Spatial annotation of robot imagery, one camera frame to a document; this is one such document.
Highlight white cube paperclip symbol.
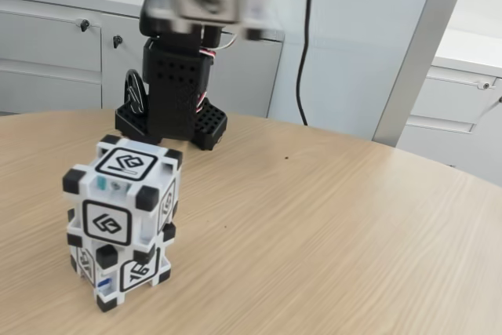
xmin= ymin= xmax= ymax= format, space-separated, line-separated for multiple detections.
xmin=62 ymin=134 xmax=184 ymax=249

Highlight black disc white logo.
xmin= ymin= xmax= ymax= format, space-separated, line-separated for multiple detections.
xmin=124 ymin=69 xmax=150 ymax=117

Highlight white cube lamp symbol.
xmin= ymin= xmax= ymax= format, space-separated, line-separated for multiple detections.
xmin=66 ymin=221 xmax=177 ymax=315

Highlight grey metal column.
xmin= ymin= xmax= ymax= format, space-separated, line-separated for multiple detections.
xmin=371 ymin=0 xmax=476 ymax=151

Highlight white drawer cabinet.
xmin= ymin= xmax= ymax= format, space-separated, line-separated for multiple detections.
xmin=391 ymin=56 xmax=502 ymax=190

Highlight black camera cable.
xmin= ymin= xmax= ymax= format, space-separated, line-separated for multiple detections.
xmin=295 ymin=0 xmax=318 ymax=126

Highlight red white base wires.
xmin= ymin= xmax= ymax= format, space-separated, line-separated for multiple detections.
xmin=195 ymin=32 xmax=239 ymax=117

